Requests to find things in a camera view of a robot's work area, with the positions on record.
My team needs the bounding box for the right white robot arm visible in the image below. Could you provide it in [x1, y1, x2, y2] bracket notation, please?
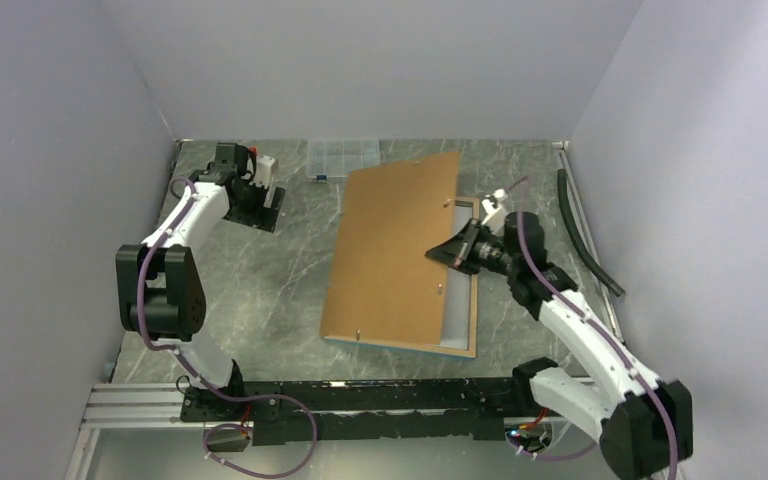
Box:
[425, 212, 693, 479]

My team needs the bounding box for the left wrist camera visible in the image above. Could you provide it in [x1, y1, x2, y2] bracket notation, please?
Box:
[251, 154, 278, 190]

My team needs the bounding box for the wooden picture frame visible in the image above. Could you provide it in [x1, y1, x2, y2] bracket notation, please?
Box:
[320, 197, 478, 358]

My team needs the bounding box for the brown frame backing board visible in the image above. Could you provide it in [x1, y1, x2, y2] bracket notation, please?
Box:
[320, 152, 460, 344]

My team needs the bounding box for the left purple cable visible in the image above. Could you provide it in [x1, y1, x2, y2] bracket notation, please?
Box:
[133, 177, 319, 480]

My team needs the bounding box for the black mounting base bar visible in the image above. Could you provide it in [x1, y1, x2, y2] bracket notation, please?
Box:
[179, 377, 547, 446]

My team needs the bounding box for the clear plastic organizer box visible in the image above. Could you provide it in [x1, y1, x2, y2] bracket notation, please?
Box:
[306, 138, 380, 181]

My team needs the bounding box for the hot air balloon photo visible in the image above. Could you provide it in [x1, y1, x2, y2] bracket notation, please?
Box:
[439, 205, 473, 351]

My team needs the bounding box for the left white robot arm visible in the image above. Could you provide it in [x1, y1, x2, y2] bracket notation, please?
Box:
[115, 142, 286, 420]

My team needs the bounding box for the aluminium rail frame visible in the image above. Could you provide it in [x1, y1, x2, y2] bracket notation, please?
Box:
[65, 380, 687, 480]

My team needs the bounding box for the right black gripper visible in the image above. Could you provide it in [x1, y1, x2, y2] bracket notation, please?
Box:
[425, 218, 518, 277]

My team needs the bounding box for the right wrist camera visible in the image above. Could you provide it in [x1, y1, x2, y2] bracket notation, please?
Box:
[481, 189, 509, 231]

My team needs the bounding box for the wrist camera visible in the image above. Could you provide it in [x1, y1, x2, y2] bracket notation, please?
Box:
[251, 154, 278, 190]
[481, 189, 509, 231]

